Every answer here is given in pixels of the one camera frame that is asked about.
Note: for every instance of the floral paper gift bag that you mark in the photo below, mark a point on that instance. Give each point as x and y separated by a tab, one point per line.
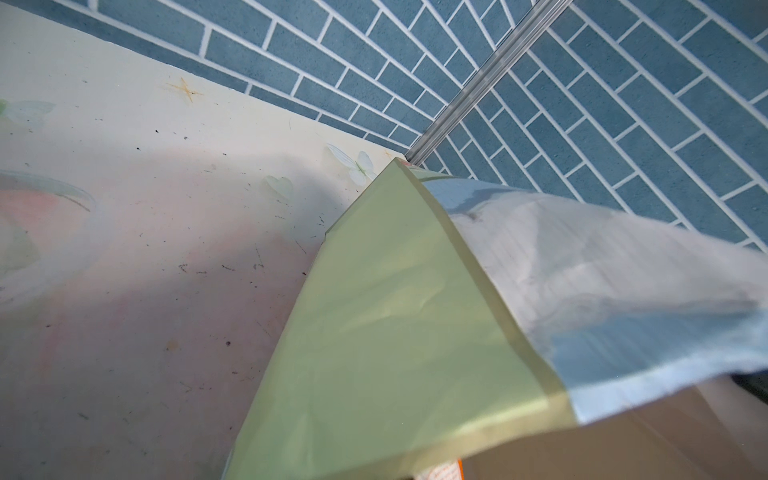
444	316

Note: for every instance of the aluminium corner post right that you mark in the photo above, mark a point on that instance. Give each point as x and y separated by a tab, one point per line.
512	47

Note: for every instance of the orange clear snack bag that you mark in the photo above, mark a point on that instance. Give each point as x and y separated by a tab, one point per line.
447	471

